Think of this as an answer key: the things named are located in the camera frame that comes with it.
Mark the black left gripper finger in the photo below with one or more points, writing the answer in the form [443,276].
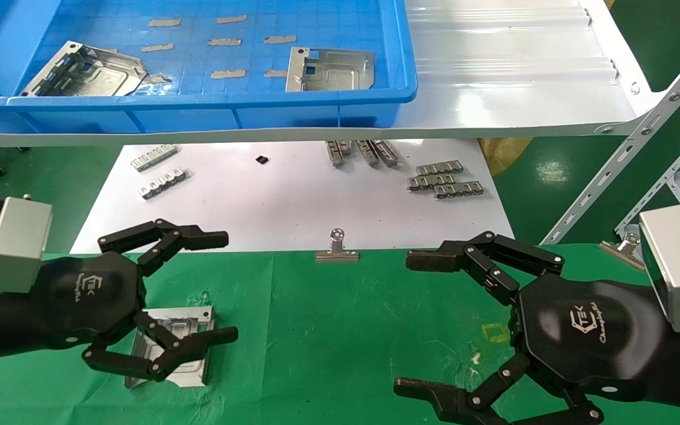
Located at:
[204,239]
[213,337]

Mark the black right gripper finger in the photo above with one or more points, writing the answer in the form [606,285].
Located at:
[434,398]
[434,260]

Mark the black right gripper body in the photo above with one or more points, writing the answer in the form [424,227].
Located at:
[588,336]

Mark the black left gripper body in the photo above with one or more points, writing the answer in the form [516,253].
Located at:
[86,298]

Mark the curved-edge sheet metal bracket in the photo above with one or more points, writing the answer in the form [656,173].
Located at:
[189,319]

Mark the white lower shelf board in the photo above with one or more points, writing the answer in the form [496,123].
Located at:
[269,206]

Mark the silver binder clip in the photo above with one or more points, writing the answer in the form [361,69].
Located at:
[623,251]
[337,254]

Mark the small black plastic piece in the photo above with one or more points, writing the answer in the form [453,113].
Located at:
[262,159]

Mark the green table cloth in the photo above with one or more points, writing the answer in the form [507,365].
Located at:
[316,330]

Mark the blue plastic bin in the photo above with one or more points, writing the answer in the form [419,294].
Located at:
[210,115]

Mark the yellow brown paper bag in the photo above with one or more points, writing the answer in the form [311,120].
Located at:
[502,153]

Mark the brown tape strip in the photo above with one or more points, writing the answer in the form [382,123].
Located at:
[228,74]
[157,47]
[164,22]
[275,74]
[160,79]
[281,39]
[225,42]
[231,19]

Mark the flat notched metal plate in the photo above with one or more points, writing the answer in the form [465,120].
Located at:
[334,74]

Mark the small slotted metal bracket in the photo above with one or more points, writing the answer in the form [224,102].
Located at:
[164,183]
[439,167]
[458,189]
[430,182]
[346,147]
[154,157]
[334,154]
[368,153]
[386,152]

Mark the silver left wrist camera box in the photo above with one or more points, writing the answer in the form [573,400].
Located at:
[18,236]

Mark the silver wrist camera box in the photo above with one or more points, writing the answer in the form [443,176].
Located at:
[679,265]
[18,236]

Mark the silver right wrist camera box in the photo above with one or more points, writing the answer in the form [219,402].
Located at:
[679,265]

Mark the white perforated rack post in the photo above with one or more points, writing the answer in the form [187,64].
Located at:
[611,171]
[670,174]

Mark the angled sheet metal bracket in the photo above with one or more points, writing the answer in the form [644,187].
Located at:
[101,77]

